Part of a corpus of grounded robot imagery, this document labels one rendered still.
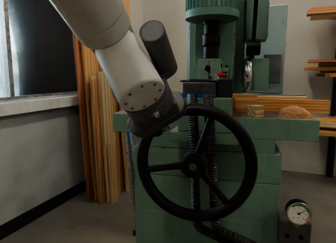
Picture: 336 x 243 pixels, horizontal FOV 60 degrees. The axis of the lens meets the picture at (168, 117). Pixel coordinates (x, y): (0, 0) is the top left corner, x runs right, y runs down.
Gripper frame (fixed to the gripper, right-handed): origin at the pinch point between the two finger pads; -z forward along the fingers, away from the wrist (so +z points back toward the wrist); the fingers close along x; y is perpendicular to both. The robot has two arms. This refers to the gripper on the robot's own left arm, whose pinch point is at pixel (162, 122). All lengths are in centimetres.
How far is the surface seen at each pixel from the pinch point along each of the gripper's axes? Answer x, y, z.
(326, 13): 161, 83, -159
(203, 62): 20.9, 22.3, -24.9
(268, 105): 32.1, 2.2, -35.3
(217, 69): 23.3, 18.2, -26.1
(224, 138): 11.4, -5.2, -16.8
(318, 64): 144, 59, -191
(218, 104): 14.3, 2.0, -12.5
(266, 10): 54, 33, -34
